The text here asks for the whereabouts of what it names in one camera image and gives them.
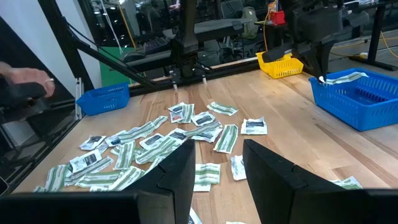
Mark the olive green backpack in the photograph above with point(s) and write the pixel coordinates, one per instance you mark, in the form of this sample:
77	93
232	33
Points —
250	23

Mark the grey desk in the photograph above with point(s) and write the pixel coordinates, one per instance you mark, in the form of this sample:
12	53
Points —
217	28

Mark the red plastic box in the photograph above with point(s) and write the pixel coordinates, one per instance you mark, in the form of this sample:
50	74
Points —
277	17

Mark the blue plastic basket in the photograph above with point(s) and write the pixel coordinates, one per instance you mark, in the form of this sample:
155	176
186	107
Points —
104	99
357	102

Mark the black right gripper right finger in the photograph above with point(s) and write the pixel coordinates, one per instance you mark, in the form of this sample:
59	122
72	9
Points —
270	186

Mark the white bandage wrapper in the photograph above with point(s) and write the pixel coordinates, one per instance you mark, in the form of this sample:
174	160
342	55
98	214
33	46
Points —
99	188
202	187

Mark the person's hand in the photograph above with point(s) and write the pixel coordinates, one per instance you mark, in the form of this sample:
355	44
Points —
28	79

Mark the black computer mouse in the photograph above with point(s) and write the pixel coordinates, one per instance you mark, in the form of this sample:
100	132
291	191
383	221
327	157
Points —
133	56

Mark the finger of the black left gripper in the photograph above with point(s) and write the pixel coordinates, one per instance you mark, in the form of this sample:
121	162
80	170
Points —
323	62
278	54

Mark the yellow plastic basket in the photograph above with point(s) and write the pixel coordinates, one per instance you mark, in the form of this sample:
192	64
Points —
283	70

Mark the orange carton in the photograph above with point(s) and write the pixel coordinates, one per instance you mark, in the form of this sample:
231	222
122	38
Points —
272	5

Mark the white red-print wipe packet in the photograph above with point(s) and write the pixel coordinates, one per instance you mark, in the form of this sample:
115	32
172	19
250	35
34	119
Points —
176	117

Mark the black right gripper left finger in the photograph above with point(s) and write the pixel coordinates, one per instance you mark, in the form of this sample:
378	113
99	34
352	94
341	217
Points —
174	186

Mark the black office desk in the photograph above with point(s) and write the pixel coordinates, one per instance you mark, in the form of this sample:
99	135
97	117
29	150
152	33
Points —
377	34

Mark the green panel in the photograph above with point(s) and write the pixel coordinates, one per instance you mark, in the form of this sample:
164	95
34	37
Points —
109	71

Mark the silver aluminium bracket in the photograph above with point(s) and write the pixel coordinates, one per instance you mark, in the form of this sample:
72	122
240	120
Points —
79	99

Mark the black keyboard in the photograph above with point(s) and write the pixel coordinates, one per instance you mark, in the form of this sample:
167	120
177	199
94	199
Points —
156	44

